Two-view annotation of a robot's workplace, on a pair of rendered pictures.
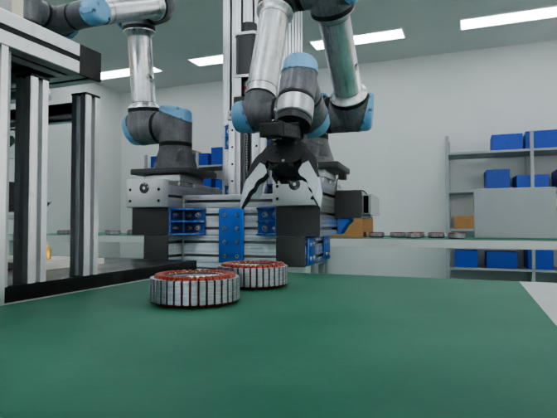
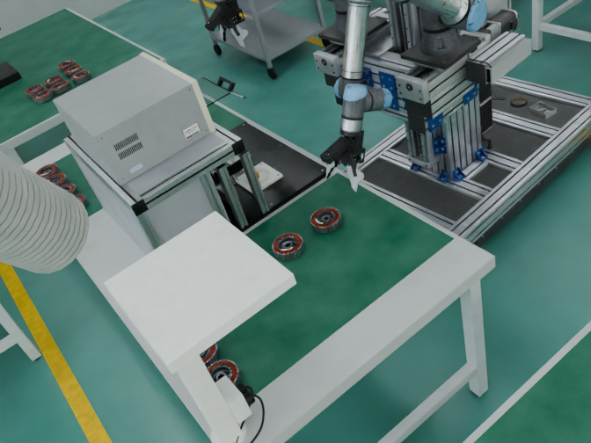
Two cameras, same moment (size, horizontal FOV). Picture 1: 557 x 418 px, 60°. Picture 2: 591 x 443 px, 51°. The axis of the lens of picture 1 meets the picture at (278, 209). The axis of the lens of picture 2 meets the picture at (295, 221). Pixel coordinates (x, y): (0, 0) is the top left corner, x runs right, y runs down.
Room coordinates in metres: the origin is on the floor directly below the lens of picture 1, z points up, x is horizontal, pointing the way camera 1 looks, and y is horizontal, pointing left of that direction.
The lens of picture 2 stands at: (-0.55, -1.05, 2.20)
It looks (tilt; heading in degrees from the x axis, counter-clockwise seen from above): 39 degrees down; 43
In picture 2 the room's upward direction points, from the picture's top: 18 degrees counter-clockwise
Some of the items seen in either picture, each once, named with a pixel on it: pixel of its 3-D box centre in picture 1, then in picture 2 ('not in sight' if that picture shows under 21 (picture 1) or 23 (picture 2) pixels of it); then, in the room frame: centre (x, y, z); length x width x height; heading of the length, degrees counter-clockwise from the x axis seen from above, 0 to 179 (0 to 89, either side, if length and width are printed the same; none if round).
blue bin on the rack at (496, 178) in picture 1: (496, 181); not in sight; (6.34, -2.87, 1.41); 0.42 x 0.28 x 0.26; 160
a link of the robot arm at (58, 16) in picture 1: (60, 20); not in sight; (1.41, 0.64, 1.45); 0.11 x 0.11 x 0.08; 65
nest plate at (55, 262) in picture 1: (45, 262); (258, 177); (0.92, 0.44, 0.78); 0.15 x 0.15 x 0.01; 68
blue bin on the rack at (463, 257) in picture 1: (466, 258); not in sight; (6.48, -2.51, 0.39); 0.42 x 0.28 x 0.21; 159
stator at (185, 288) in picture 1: (195, 287); (288, 246); (0.62, 0.11, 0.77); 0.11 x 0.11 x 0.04
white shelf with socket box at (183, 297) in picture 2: not in sight; (222, 336); (0.09, -0.07, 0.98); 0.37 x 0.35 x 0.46; 68
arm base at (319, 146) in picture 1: (310, 151); (439, 34); (1.57, -0.10, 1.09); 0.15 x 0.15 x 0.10
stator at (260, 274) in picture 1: (253, 274); (325, 220); (0.78, 0.04, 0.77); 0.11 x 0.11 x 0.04
